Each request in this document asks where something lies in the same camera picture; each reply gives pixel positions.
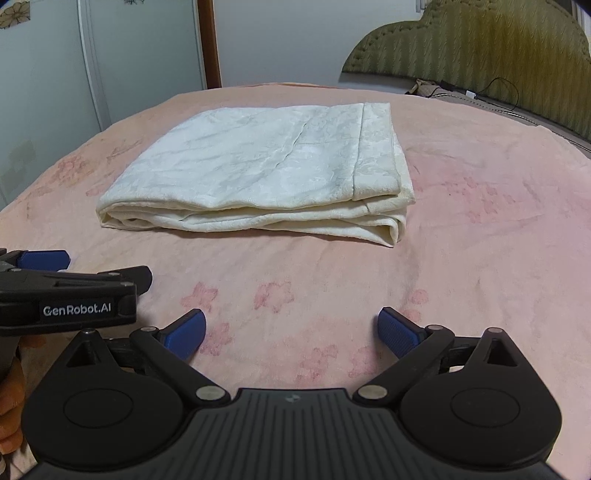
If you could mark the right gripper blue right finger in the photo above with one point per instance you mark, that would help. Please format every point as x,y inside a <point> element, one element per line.
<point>419,351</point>

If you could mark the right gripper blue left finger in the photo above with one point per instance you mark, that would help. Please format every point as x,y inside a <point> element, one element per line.
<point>168,351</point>

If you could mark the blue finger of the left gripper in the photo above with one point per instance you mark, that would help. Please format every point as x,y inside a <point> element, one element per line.
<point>43,260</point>

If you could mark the white cream pants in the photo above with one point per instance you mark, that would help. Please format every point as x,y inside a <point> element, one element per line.
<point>325,170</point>

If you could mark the person left hand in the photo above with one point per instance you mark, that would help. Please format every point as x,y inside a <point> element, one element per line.
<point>16,388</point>

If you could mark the pink floral bed blanket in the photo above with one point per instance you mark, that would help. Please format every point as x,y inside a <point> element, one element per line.
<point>499,235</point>

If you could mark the pale green wardrobe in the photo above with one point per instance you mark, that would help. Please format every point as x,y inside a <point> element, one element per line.
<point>70,69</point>

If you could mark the olive green padded headboard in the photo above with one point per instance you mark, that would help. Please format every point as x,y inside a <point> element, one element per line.
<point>529,54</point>

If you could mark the brown wooden door frame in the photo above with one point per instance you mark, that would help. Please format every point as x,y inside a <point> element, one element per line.
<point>206,20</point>

